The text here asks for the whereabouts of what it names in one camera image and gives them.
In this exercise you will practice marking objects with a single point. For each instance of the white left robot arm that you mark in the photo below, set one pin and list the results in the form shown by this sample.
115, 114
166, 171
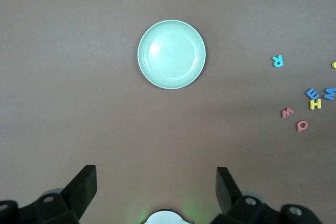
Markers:
165, 218

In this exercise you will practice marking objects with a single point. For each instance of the blue foam lowercase m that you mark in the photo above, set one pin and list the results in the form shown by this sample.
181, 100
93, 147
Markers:
312, 94

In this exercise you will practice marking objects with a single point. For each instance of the blue foam capital M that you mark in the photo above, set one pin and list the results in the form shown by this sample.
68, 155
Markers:
330, 93

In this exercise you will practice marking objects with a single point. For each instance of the pale green round plate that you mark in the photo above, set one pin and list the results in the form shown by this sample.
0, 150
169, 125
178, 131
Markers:
172, 54

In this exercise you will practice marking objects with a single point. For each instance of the pink foam letter Q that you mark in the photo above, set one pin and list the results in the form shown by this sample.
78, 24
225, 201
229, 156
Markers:
297, 125

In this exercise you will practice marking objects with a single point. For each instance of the teal foam letter R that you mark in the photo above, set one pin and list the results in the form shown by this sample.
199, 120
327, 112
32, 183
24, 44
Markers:
277, 61

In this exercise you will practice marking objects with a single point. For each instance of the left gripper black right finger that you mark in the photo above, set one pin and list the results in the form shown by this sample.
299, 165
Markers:
228, 190

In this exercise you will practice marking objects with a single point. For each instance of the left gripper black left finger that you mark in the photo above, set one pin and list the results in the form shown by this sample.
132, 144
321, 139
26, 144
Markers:
84, 190

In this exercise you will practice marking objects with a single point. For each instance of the yellow foam letter u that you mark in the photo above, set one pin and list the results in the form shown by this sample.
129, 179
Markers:
334, 64

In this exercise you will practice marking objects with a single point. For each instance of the pink foam letter w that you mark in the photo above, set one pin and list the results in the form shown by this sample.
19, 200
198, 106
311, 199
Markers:
286, 113

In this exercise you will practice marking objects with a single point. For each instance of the yellow foam letter H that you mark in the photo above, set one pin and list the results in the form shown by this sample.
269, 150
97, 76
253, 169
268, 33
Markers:
315, 104

